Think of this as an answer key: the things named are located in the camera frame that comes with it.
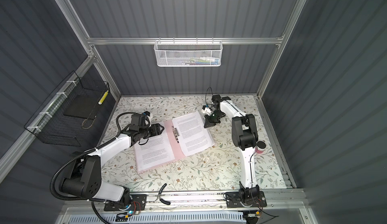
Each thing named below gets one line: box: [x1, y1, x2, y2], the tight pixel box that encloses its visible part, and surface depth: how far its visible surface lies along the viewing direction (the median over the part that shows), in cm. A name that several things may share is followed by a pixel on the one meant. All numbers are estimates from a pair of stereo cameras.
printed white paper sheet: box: [134, 121, 176, 172], surface depth 91 cm
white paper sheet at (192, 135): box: [171, 109, 215, 157], surface depth 99 cm
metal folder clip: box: [171, 125, 180, 144], surface depth 100 cm
